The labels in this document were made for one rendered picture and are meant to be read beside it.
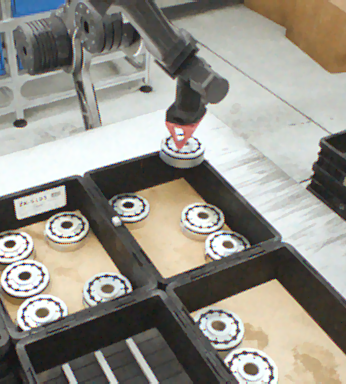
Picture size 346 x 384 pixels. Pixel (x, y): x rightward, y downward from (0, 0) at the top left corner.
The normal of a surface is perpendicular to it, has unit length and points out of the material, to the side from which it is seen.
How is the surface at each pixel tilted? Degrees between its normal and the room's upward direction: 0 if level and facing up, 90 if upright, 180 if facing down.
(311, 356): 0
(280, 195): 0
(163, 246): 0
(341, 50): 90
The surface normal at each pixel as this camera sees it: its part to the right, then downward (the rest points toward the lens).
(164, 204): 0.00, -0.72
